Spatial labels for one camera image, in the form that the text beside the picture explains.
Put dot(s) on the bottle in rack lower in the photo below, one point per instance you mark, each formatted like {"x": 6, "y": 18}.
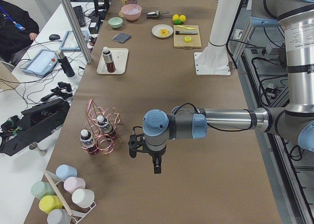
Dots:
{"x": 88, "y": 142}

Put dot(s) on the black thermos bottle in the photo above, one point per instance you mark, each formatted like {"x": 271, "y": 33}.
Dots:
{"x": 65, "y": 65}

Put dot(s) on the white round plate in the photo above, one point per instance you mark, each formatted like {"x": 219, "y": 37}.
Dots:
{"x": 156, "y": 29}

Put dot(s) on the grey cup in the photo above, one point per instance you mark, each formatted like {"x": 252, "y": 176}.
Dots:
{"x": 58, "y": 216}

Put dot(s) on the yellow plastic knife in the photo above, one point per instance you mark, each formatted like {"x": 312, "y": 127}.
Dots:
{"x": 185, "y": 27}

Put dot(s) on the pink bowl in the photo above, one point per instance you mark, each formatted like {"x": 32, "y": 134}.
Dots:
{"x": 131, "y": 11}

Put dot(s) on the teach pendant near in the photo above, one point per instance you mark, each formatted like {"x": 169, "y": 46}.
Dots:
{"x": 42, "y": 64}

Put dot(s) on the yellow cup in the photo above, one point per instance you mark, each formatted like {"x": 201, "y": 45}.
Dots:
{"x": 49, "y": 203}

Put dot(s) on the green cup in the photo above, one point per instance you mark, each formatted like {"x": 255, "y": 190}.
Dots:
{"x": 41, "y": 189}

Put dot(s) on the half lemon slice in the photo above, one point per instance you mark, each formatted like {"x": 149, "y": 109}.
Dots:
{"x": 187, "y": 39}

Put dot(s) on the white cup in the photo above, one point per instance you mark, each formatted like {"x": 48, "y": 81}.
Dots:
{"x": 83, "y": 197}

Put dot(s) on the green bowl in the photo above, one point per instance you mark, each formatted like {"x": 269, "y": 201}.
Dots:
{"x": 115, "y": 22}

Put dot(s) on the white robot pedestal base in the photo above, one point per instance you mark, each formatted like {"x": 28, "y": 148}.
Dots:
{"x": 213, "y": 60}

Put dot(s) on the yellow lemon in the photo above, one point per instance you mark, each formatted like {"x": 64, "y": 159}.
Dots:
{"x": 182, "y": 18}
{"x": 175, "y": 17}

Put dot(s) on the bottle in rack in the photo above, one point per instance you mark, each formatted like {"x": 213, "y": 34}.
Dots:
{"x": 88, "y": 142}
{"x": 105, "y": 126}

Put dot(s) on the copper wire bottle rack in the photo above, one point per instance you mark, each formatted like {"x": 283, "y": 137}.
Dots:
{"x": 105, "y": 144}

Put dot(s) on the green lime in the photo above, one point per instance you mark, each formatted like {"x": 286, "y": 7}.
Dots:
{"x": 177, "y": 22}

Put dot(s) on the bottle in rack upper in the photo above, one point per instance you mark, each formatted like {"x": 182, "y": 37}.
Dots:
{"x": 105, "y": 126}

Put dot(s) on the cream rectangular tray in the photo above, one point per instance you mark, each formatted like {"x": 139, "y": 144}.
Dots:
{"x": 120, "y": 57}

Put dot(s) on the black keyboard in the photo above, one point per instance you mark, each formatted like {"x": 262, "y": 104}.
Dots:
{"x": 78, "y": 11}

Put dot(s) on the teach pendant far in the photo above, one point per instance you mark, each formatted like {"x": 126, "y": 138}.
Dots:
{"x": 69, "y": 43}

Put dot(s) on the yellow lemon front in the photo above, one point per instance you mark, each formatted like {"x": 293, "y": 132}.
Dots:
{"x": 175, "y": 17}

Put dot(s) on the black computer mouse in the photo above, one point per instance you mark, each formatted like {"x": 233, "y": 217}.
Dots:
{"x": 54, "y": 37}

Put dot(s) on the teach pendant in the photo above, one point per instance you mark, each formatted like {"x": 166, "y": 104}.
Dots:
{"x": 69, "y": 43}
{"x": 42, "y": 64}

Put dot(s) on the black power adapter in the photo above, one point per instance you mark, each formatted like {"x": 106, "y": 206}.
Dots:
{"x": 94, "y": 25}

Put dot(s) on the aluminium frame post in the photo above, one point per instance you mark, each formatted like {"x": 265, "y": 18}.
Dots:
{"x": 67, "y": 6}

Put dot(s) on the grey folded cloth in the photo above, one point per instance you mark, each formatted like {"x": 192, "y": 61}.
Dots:
{"x": 121, "y": 37}

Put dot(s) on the yellow lemon rear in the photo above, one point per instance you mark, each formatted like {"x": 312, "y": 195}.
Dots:
{"x": 182, "y": 18}

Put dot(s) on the blue cup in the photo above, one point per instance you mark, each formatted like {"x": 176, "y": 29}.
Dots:
{"x": 65, "y": 171}

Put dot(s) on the steel cylinder black cap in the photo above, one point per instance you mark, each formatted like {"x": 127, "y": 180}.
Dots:
{"x": 177, "y": 32}

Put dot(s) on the pink cup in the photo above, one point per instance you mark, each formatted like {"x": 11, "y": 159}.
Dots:
{"x": 71, "y": 184}

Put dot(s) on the dark drink bottle on tray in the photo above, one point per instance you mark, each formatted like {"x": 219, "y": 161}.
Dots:
{"x": 108, "y": 59}

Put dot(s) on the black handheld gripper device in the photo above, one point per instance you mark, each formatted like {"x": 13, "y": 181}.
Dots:
{"x": 63, "y": 90}

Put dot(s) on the wooden cutting board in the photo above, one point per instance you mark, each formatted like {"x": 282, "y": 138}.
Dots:
{"x": 179, "y": 39}

